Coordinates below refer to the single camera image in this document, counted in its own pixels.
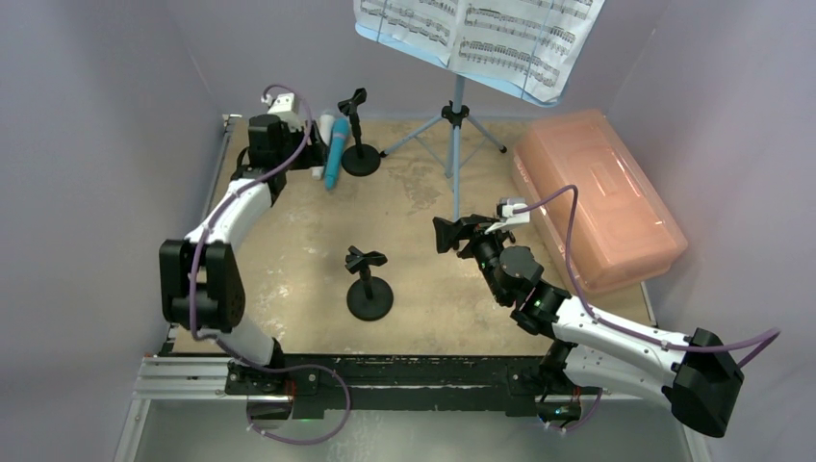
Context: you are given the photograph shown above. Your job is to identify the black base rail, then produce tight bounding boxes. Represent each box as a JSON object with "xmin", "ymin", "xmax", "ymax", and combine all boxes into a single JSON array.
[{"xmin": 225, "ymin": 353, "xmax": 598, "ymax": 419}]

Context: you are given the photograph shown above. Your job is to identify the blue toy microphone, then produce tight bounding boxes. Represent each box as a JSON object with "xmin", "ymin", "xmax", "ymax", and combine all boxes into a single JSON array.
[{"xmin": 323, "ymin": 117, "xmax": 350, "ymax": 190}]

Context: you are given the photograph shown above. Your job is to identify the light blue music stand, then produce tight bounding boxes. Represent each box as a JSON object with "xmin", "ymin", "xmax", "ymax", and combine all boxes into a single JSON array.
[{"xmin": 353, "ymin": 0, "xmax": 607, "ymax": 221}]

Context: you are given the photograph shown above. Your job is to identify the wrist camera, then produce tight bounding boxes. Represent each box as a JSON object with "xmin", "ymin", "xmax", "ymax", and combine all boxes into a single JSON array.
[
  {"xmin": 261, "ymin": 92, "xmax": 303, "ymax": 132},
  {"xmin": 485, "ymin": 197, "xmax": 530, "ymax": 235}
]

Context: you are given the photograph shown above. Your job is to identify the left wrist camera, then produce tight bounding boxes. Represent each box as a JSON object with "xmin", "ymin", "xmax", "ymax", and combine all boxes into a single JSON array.
[{"xmin": 261, "ymin": 92, "xmax": 303, "ymax": 132}]

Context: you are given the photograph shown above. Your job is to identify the sheet music pages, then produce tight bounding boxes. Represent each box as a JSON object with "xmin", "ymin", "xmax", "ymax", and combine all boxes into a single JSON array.
[{"xmin": 354, "ymin": 0, "xmax": 607, "ymax": 103}]

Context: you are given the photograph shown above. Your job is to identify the white toy microphone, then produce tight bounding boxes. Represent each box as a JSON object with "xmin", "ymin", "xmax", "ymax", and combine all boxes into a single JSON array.
[{"xmin": 311, "ymin": 113, "xmax": 336, "ymax": 180}]

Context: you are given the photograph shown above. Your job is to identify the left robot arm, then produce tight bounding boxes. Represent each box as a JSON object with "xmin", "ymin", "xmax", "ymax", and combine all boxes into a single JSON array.
[{"xmin": 159, "ymin": 114, "xmax": 327, "ymax": 394}]

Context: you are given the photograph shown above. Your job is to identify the black mic stand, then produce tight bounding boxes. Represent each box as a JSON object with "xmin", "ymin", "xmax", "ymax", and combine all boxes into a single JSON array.
[
  {"xmin": 338, "ymin": 88, "xmax": 381, "ymax": 177},
  {"xmin": 344, "ymin": 245, "xmax": 395, "ymax": 321}
]

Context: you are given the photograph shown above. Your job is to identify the aluminium frame rail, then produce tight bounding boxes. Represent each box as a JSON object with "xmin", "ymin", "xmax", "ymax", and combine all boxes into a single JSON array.
[{"xmin": 115, "ymin": 115, "xmax": 243, "ymax": 462}]

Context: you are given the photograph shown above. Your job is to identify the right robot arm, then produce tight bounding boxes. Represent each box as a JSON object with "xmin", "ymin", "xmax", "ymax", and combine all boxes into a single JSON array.
[{"xmin": 432, "ymin": 215, "xmax": 745, "ymax": 438}]

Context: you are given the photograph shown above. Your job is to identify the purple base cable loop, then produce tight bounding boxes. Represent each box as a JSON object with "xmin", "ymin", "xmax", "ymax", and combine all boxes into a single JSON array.
[{"xmin": 244, "ymin": 363, "xmax": 352, "ymax": 448}]

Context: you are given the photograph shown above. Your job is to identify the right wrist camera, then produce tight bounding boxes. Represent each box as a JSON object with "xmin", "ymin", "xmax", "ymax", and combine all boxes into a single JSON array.
[{"xmin": 485, "ymin": 197, "xmax": 530, "ymax": 235}]

